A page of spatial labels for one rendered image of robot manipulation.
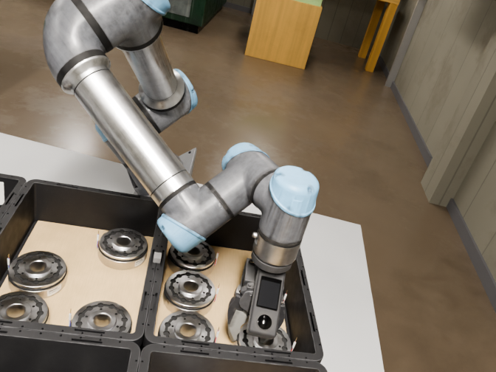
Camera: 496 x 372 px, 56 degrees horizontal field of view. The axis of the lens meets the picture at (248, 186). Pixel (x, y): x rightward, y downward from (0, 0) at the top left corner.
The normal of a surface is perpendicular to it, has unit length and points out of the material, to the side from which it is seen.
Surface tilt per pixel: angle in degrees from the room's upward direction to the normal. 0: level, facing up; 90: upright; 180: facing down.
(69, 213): 90
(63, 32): 61
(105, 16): 78
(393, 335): 0
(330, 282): 0
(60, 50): 66
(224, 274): 0
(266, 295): 32
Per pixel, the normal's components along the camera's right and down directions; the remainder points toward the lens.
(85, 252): 0.22, -0.83
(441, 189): -0.11, 0.49
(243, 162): -0.32, -0.59
